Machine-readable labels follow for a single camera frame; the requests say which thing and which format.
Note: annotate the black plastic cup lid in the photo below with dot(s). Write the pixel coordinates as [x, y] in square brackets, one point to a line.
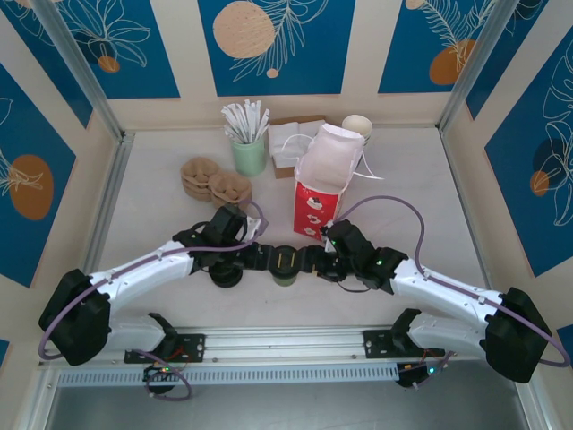
[285, 260]
[226, 273]
[226, 284]

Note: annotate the black mount plate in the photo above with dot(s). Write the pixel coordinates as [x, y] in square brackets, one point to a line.
[376, 342]
[192, 347]

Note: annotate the white paper napkin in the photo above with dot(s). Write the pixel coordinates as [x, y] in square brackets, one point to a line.
[309, 130]
[279, 143]

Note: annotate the red paper takeout bag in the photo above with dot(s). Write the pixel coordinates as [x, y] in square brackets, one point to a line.
[313, 201]

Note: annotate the right controller board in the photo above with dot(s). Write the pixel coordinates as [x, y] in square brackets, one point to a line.
[418, 374]

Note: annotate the white wrapped straw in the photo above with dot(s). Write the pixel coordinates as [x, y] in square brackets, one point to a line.
[248, 116]
[240, 118]
[233, 122]
[233, 134]
[256, 117]
[263, 123]

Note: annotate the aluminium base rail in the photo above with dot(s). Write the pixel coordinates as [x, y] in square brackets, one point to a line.
[286, 345]

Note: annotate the left controller board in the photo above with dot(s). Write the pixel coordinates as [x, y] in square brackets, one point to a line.
[163, 372]

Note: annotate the right black mount plate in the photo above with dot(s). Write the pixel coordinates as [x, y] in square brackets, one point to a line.
[376, 342]

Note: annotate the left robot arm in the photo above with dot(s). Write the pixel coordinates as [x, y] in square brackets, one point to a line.
[134, 277]

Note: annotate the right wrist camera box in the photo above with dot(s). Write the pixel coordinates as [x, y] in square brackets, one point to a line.
[327, 229]

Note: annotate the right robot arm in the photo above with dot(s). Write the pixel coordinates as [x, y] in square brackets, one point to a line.
[447, 291]

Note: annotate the left black mount plate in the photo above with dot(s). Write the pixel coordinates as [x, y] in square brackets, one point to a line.
[192, 347]

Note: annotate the aluminium frame post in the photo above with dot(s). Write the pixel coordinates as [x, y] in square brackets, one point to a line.
[470, 67]
[80, 67]

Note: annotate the white napkins on tray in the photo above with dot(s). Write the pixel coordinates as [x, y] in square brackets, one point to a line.
[282, 172]

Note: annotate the mint green straw holder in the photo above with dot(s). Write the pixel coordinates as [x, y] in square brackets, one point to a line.
[248, 157]

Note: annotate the controller board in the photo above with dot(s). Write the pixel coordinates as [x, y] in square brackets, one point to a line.
[163, 372]
[418, 374]

